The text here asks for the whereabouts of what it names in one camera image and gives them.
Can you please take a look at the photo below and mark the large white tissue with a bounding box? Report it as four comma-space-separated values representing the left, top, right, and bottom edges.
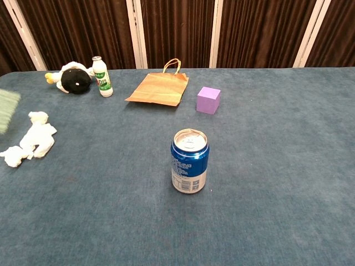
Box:
19, 111, 58, 158

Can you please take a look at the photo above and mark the small white tissue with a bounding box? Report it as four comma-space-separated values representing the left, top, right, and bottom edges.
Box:
0, 146, 34, 168

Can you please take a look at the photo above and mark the green striped cloth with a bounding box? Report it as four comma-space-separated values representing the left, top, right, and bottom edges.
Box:
0, 89, 22, 135

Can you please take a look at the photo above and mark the blue white soda can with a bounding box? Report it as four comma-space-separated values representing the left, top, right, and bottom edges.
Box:
170, 128, 210, 194

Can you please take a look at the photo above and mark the purple cube block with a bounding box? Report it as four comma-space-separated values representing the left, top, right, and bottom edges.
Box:
196, 86, 221, 115

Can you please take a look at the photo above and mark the brown paper bag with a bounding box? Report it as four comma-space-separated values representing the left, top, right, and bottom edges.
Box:
124, 58, 190, 107

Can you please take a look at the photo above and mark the small white green bottle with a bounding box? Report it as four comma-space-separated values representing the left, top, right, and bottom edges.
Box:
92, 55, 114, 98

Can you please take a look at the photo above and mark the brown pleated curtain panel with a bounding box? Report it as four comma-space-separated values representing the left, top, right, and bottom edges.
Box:
217, 0, 317, 69
140, 0, 216, 69
16, 0, 136, 70
305, 0, 355, 68
0, 0, 37, 75

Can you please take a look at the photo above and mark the blue felt table cover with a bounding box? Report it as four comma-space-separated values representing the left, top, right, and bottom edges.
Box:
0, 66, 355, 266

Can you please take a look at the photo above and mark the white black plush toy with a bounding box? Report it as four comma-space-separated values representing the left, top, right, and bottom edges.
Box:
44, 61, 95, 95

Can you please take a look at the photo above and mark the white screen frame post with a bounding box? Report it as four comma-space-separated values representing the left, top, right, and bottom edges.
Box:
2, 0, 48, 71
209, 0, 224, 69
293, 0, 332, 68
126, 0, 148, 69

